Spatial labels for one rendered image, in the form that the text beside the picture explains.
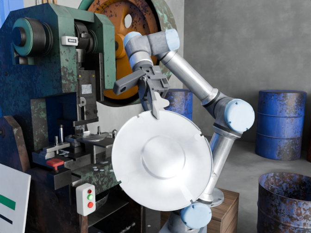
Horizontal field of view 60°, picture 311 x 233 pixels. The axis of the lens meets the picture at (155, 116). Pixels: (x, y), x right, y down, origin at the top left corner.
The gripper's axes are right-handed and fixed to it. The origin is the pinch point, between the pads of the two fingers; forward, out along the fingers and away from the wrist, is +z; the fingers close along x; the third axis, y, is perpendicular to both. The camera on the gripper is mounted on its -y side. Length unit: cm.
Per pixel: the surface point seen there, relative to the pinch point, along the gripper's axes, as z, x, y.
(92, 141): -34, 71, -5
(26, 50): -68, 35, -34
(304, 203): 28, 54, 96
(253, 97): -154, 200, 280
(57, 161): -19, 58, -25
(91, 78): -67, 55, -2
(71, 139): -42, 80, -15
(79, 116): -49, 67, -10
